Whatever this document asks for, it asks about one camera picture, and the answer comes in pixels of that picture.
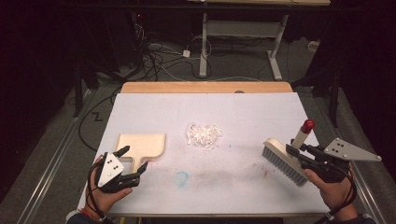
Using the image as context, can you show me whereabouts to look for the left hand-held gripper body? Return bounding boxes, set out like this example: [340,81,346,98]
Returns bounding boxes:
[93,151,142,194]

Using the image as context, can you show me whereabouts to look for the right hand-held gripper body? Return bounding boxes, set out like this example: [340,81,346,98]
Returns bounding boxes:
[298,137,383,184]

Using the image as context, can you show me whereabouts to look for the white brush with red-tipped handle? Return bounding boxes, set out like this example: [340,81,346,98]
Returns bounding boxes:
[261,119,317,188]

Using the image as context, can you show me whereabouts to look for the beige dustpan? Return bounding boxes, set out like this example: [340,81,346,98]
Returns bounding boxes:
[114,133,167,175]

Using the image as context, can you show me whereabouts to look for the person's left hand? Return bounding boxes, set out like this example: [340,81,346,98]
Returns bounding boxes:
[89,154,134,217]

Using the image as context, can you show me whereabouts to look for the person's right hand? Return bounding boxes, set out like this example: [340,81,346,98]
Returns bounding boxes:
[304,167,359,217]

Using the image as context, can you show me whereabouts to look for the pile of white paper scraps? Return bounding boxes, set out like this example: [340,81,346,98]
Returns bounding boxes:
[185,122,224,151]

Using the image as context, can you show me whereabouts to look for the white table cover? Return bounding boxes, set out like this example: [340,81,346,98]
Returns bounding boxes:
[78,92,331,217]

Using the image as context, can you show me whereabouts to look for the left hand-held gripper black cable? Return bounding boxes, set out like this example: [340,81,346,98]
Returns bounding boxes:
[86,163,106,220]

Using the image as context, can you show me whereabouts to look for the hand-held gripper black cable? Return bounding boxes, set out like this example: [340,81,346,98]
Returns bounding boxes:
[323,167,358,222]
[86,163,106,220]

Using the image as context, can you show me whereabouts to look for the metal floor rail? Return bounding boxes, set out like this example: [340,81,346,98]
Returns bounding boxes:
[15,88,96,224]
[313,94,389,224]

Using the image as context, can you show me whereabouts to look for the right hand-held gripper black cable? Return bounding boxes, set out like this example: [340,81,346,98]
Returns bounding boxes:
[323,167,358,222]

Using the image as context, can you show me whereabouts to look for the black cable on floor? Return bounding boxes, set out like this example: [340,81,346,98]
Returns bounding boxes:
[77,88,123,153]

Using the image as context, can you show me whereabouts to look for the red bracelet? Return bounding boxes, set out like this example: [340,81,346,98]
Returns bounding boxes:
[78,208,102,222]

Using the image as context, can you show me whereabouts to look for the tangle of black cables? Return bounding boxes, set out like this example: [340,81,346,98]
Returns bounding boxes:
[133,21,213,83]

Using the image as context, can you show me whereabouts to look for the white desk with metal frame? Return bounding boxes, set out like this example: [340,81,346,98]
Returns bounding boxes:
[186,0,332,81]

